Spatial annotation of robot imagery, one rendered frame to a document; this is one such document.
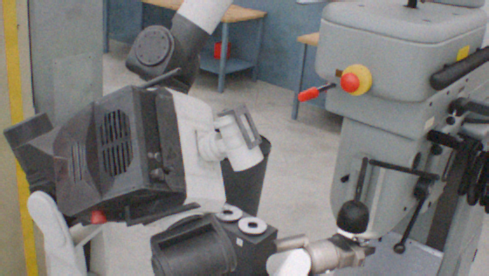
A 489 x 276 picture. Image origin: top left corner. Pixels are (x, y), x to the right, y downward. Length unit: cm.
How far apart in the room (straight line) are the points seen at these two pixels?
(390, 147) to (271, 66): 549
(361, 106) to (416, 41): 24
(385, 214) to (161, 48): 65
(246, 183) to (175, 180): 237
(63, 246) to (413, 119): 86
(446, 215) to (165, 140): 104
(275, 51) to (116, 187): 571
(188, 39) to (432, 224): 103
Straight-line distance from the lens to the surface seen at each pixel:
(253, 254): 166
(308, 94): 112
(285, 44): 651
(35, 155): 129
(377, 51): 107
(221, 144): 108
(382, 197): 130
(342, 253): 141
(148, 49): 113
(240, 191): 339
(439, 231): 181
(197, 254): 104
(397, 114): 118
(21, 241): 294
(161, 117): 103
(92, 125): 106
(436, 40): 106
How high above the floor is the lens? 206
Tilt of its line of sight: 24 degrees down
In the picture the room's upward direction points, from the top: 6 degrees clockwise
